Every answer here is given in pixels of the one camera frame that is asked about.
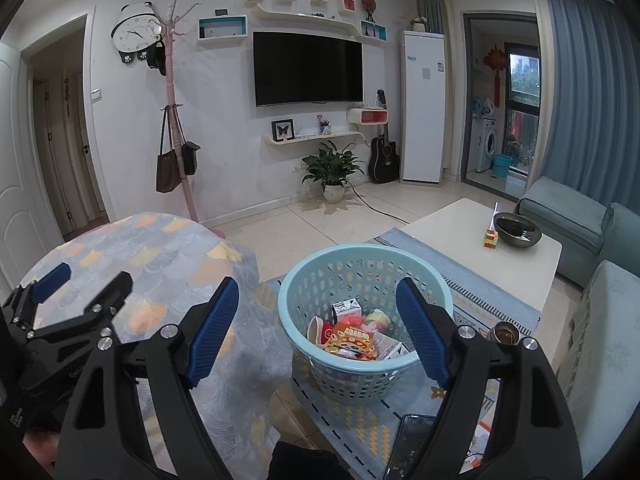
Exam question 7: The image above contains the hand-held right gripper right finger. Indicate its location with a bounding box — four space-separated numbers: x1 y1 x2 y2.
395 276 584 480

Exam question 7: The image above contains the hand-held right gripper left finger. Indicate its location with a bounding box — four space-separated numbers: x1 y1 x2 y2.
52 276 241 480

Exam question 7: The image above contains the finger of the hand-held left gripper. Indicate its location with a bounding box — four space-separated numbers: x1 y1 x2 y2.
0 261 72 332
29 271 135 342

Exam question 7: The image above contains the green yellow round container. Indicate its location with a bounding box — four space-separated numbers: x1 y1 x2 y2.
362 309 394 334

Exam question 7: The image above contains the red panda print packet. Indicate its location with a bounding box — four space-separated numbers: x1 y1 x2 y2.
325 337 382 361

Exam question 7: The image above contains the small white black carton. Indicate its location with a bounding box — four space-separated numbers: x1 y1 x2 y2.
332 297 362 326

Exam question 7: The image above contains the light blue plastic basket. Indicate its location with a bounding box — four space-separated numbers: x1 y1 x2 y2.
283 243 455 406

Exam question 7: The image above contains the black shoulder bag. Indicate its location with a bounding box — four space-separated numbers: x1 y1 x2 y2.
180 110 201 177

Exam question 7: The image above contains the metal cup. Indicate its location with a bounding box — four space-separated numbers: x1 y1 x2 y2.
492 322 521 347

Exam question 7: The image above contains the white coffee table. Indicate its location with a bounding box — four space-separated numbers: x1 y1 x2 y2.
399 197 564 312

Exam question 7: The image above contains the white door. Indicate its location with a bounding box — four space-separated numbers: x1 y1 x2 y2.
0 42 51 289

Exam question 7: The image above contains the black smartphone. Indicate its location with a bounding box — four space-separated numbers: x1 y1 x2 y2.
383 412 439 480

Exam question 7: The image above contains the patterned blue rug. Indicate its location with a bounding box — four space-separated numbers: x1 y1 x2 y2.
259 227 542 480

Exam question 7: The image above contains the dark metal bowl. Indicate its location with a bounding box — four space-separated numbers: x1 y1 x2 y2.
492 212 544 249

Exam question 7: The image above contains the brown tote bag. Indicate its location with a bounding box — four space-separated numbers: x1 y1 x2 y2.
155 106 182 195

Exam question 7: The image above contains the person's leg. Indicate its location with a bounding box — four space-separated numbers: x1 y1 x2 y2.
269 441 362 480

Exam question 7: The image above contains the black acoustic guitar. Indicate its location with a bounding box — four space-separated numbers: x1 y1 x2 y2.
368 89 401 185

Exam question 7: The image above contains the teal sofa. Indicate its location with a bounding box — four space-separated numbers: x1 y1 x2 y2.
514 176 640 479

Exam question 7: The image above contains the potted green plant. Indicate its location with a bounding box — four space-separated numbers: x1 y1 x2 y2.
300 141 366 205

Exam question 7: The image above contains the white washing machine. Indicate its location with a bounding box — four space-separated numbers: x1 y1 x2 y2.
474 115 499 174

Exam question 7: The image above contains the white tall cabinet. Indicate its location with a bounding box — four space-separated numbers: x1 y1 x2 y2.
400 30 446 184

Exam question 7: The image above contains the pink coat rack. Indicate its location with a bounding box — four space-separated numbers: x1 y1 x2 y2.
150 0 202 224

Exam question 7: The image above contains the black cap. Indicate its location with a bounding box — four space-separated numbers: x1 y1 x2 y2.
146 40 168 76

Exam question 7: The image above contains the red knot ornament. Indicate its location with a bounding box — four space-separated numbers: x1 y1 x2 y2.
483 45 509 109

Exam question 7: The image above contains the wide blue cube shelf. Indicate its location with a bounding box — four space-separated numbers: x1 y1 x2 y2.
197 15 249 41

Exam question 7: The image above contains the blue curtain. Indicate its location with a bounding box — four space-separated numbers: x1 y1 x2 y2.
542 0 640 212

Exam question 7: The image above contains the small blue cube shelf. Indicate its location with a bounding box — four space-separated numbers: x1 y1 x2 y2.
358 20 388 41

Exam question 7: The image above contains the grey curtain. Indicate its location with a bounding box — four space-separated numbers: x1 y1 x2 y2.
414 0 446 34

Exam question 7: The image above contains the floor power cable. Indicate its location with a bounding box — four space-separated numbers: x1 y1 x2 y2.
345 182 417 224

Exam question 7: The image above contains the curved white wall shelf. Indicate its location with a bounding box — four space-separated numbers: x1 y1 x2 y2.
262 131 362 147

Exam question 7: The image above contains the red white wall box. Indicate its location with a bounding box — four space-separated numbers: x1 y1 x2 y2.
347 107 390 129

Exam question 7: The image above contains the panda wall clock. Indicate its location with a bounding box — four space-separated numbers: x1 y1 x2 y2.
111 1 164 66

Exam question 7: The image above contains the wall-mounted television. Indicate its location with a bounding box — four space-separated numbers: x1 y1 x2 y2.
252 31 365 108

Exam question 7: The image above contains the long curved wall shelf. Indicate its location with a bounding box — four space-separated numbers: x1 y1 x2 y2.
252 2 362 36

